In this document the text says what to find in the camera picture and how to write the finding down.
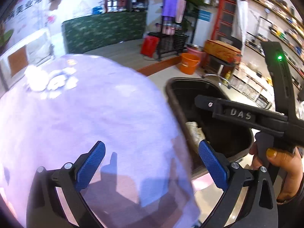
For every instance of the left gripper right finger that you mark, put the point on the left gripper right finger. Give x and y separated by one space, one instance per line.
259 208

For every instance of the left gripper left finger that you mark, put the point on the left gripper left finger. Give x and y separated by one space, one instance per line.
44 208

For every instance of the black trash bin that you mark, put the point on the black trash bin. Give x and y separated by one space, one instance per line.
231 140

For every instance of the right hand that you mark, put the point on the right hand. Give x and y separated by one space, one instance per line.
292 190

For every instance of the twisted white paper towel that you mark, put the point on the twisted white paper towel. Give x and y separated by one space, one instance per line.
196 133

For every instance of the wooden round stool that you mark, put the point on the wooden round stool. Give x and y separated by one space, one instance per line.
225 55

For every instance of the purple floral tablecloth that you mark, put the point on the purple floral tablecloth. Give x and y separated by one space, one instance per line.
63 108

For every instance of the orange plastic bucket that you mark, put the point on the orange plastic bucket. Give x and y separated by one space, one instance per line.
189 63

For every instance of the red ladder shelf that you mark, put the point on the red ladder shelf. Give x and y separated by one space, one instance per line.
224 19

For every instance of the black metal rack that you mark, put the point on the black metal rack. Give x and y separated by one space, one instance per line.
173 37

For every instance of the orange cushion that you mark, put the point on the orange cushion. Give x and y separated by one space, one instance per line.
18 61

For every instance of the red box on floor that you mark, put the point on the red box on floor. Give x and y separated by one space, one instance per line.
149 46

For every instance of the white wicker sofa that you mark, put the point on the white wicker sofa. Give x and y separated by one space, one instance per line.
35 49

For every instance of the purple hanging towel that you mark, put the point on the purple hanging towel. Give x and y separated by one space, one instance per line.
169 8

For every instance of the green patterned counter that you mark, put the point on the green patterned counter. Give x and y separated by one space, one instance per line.
87 33

